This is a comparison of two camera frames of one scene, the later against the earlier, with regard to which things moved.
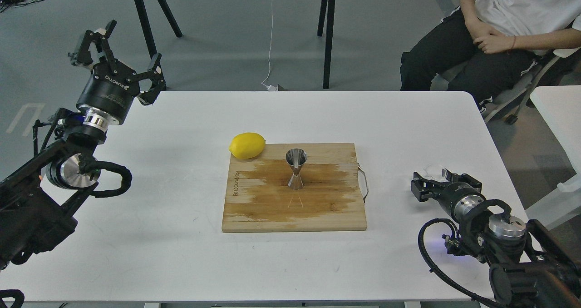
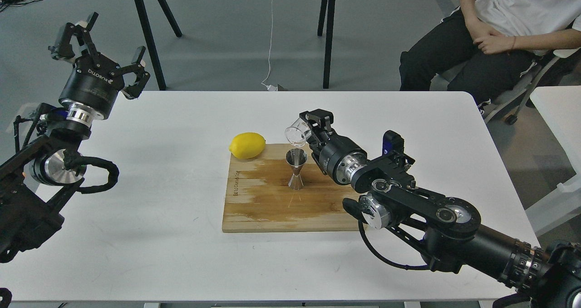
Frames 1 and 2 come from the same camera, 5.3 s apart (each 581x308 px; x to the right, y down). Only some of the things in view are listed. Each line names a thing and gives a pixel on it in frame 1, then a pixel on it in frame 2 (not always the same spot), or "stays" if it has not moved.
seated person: x=496 y=36 stays
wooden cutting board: x=258 y=198 stays
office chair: x=509 y=105 stays
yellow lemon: x=247 y=145 stays
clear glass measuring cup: x=436 y=172 to x=297 y=132
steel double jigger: x=295 y=157 stays
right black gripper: x=457 y=198 to x=338 y=156
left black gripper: x=106 y=97 to x=93 y=83
